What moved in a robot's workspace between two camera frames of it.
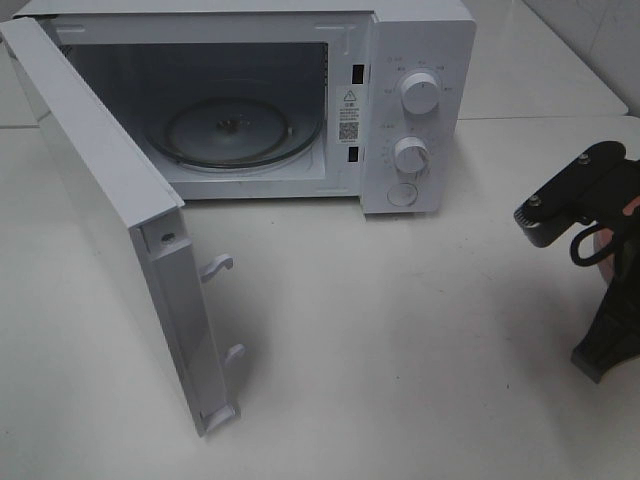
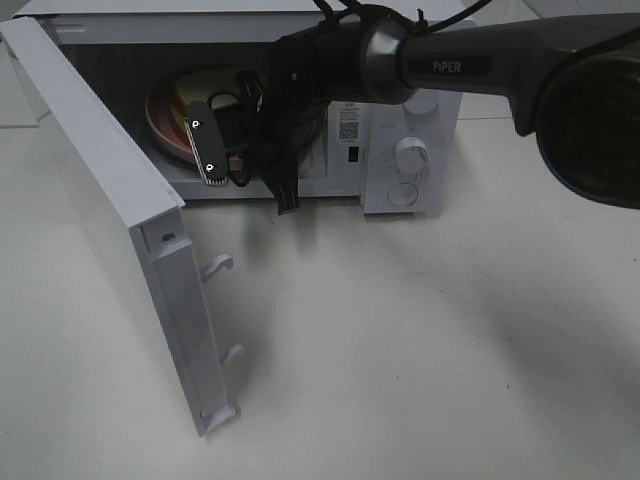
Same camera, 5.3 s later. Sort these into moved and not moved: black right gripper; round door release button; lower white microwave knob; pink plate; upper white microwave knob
Moved: pink plate; black right gripper
Not moved: upper white microwave knob; round door release button; lower white microwave knob
